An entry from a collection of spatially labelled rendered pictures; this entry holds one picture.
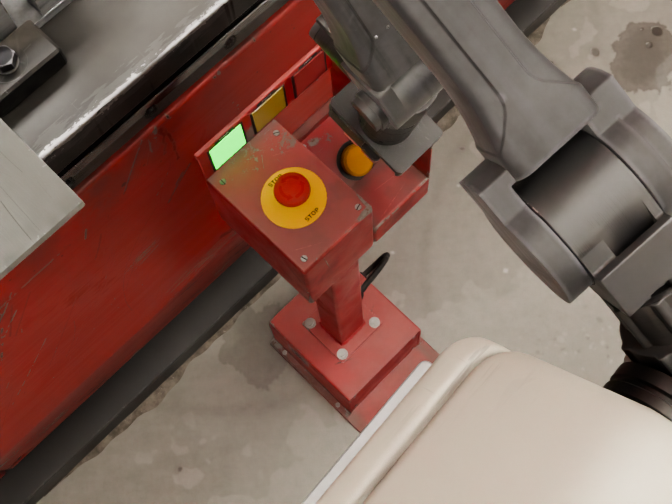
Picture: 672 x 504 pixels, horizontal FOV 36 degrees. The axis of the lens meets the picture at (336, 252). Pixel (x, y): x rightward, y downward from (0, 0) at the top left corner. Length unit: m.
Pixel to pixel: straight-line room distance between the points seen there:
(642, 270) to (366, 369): 1.16
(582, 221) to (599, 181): 0.02
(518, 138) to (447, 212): 1.38
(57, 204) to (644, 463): 0.61
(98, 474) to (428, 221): 0.75
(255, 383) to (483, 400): 1.40
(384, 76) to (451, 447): 0.42
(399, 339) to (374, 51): 1.00
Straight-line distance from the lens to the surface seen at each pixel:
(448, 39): 0.56
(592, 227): 0.60
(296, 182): 1.10
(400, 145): 1.03
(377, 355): 1.74
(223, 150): 1.12
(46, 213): 0.92
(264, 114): 1.13
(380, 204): 1.19
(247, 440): 1.85
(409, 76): 0.86
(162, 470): 1.87
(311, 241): 1.10
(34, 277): 1.26
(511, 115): 0.58
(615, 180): 0.60
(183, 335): 1.86
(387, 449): 0.50
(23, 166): 0.95
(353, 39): 0.80
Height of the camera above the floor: 1.81
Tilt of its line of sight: 70 degrees down
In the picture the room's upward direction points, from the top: 8 degrees counter-clockwise
